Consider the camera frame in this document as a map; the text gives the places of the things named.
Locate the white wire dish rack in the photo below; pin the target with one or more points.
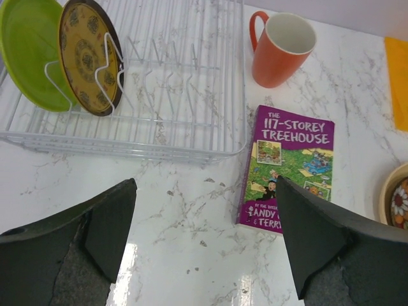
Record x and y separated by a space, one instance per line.
183 97

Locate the orange mug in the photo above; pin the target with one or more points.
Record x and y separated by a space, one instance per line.
281 43

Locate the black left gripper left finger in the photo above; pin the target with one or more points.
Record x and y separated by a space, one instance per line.
72 257

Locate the purple treehouse book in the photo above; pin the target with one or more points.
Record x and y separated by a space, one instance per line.
289 145

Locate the yellow patterned dark-rimmed plate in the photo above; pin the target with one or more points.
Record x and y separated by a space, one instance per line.
90 56

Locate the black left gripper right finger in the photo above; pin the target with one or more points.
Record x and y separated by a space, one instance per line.
338 257

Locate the orange folder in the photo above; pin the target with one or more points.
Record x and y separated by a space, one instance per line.
396 53

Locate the cream plate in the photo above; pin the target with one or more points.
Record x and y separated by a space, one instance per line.
393 199

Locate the green plate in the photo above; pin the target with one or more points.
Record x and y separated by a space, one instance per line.
29 32

